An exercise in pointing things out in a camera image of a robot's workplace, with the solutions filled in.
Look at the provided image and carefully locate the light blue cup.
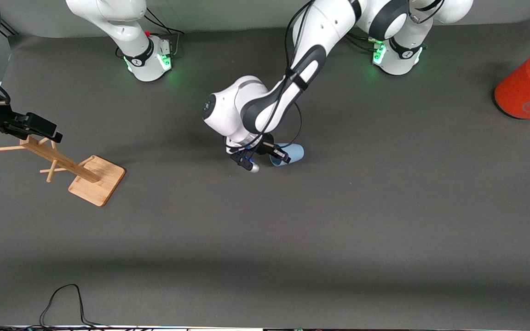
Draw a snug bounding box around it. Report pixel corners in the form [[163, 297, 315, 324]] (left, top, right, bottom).
[[269, 143, 305, 167]]

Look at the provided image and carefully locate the wooden mug rack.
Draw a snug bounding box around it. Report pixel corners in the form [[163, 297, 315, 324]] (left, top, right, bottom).
[[0, 135, 127, 207]]

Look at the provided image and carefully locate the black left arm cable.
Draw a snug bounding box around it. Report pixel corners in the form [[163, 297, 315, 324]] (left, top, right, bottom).
[[225, 0, 316, 159]]

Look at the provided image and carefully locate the black right arm base cable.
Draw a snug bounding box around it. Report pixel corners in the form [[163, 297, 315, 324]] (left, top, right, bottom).
[[144, 7, 185, 57]]

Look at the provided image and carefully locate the black looped table cable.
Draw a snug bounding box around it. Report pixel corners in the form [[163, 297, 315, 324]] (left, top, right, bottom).
[[39, 284, 111, 330]]

